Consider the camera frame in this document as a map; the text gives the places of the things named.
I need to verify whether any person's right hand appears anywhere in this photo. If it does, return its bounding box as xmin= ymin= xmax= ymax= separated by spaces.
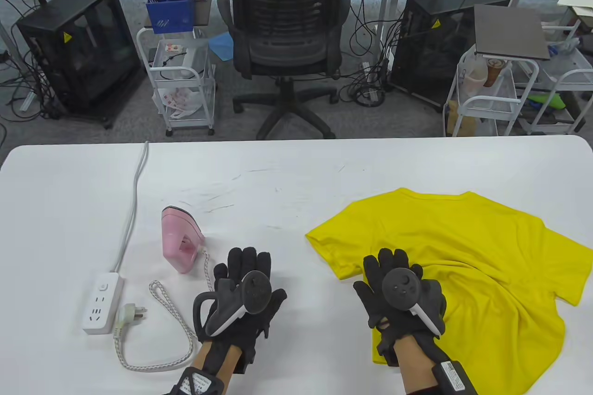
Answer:
xmin=353 ymin=248 xmax=448 ymax=365

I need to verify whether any person's left hand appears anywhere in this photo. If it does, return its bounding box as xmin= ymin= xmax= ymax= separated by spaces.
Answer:
xmin=194 ymin=247 xmax=288 ymax=365

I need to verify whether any grey white controller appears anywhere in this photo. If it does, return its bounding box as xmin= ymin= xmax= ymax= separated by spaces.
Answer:
xmin=194 ymin=270 xmax=272 ymax=338
xmin=381 ymin=266 xmax=443 ymax=336

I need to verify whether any pink electric iron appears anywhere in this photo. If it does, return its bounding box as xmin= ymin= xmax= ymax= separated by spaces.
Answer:
xmin=161 ymin=206 xmax=206 ymax=274

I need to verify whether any yellow t-shirt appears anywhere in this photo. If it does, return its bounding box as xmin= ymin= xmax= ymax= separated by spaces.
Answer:
xmin=305 ymin=188 xmax=593 ymax=395

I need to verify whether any white braided iron cord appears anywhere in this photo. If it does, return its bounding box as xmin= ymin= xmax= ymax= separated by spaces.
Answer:
xmin=114 ymin=249 xmax=214 ymax=372

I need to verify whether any person's right forearm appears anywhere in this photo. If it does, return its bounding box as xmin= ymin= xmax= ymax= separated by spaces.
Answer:
xmin=398 ymin=335 xmax=445 ymax=395

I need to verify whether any black wrist sensor box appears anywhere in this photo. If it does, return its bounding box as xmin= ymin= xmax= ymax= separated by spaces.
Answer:
xmin=431 ymin=359 xmax=478 ymax=395

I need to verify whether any brown paper bag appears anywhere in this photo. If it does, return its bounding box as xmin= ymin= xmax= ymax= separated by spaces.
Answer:
xmin=446 ymin=101 xmax=478 ymax=136

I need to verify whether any white printed plastic bag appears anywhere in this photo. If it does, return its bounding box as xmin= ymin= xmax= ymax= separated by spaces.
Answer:
xmin=158 ymin=87 xmax=203 ymax=119

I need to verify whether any white metal cart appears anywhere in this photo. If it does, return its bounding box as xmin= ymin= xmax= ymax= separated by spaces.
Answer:
xmin=443 ymin=45 xmax=540 ymax=137
xmin=514 ymin=34 xmax=593 ymax=135
xmin=136 ymin=0 xmax=217 ymax=137

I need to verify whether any white table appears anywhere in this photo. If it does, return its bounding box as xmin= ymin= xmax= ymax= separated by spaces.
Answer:
xmin=0 ymin=135 xmax=593 ymax=395

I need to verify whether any translucent plastic jug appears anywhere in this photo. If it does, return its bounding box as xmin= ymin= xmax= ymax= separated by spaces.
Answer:
xmin=463 ymin=59 xmax=487 ymax=94

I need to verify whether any black computer case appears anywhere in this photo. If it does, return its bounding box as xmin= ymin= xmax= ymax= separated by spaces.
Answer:
xmin=388 ymin=0 xmax=510 ymax=112
xmin=16 ymin=0 xmax=142 ymax=129

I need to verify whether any blue cloth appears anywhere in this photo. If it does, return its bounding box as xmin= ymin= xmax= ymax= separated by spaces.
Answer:
xmin=208 ymin=33 xmax=234 ymax=61

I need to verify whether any brown coffee cup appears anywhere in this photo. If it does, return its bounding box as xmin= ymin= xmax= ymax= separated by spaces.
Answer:
xmin=484 ymin=58 xmax=503 ymax=88

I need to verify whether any black mesh office chair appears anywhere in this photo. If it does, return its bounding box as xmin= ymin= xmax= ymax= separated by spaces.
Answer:
xmin=217 ymin=0 xmax=351 ymax=141

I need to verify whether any green plastic item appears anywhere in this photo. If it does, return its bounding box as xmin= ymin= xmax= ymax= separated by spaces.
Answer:
xmin=528 ymin=94 xmax=567 ymax=111

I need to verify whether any dark brown board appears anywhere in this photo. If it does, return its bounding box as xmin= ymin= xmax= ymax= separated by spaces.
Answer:
xmin=473 ymin=4 xmax=551 ymax=61

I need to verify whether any grey power strip cable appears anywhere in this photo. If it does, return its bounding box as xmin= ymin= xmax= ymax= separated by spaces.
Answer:
xmin=113 ymin=140 xmax=150 ymax=274

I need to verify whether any black strapped wrist tracker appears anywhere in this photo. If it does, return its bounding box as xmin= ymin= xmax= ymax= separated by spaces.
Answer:
xmin=162 ymin=367 xmax=227 ymax=395

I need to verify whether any bundle of black cables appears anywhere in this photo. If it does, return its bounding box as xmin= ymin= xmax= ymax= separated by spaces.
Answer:
xmin=0 ymin=50 xmax=61 ymax=122
xmin=338 ymin=57 xmax=394 ymax=108

